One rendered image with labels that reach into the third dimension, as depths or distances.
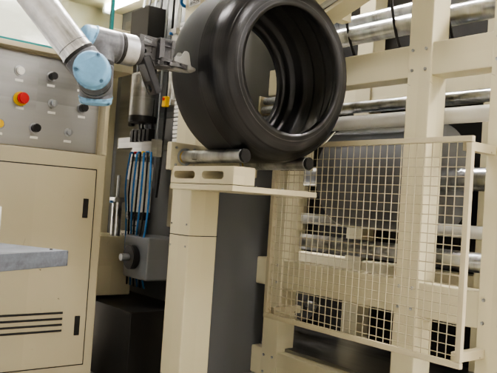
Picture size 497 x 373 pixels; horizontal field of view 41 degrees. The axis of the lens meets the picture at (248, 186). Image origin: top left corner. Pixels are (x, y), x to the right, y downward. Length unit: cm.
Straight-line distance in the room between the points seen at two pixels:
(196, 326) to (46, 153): 84
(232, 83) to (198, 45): 17
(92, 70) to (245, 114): 53
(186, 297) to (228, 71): 87
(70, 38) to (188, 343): 122
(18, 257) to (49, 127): 103
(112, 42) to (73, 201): 85
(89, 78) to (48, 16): 19
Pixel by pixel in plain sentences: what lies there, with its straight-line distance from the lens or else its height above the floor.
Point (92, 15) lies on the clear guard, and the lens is 269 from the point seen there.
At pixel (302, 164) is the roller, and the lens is 224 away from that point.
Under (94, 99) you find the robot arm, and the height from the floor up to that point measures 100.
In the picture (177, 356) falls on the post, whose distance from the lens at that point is 246.
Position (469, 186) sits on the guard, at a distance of 207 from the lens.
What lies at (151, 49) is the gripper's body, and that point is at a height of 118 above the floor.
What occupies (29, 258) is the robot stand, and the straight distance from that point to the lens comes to 165.
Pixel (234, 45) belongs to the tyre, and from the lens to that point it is 202.
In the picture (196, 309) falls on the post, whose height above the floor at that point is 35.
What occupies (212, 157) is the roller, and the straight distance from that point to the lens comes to 216.
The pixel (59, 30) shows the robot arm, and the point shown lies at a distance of 175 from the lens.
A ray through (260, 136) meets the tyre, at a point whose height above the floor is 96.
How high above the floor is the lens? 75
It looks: 2 degrees up
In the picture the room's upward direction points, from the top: 4 degrees clockwise
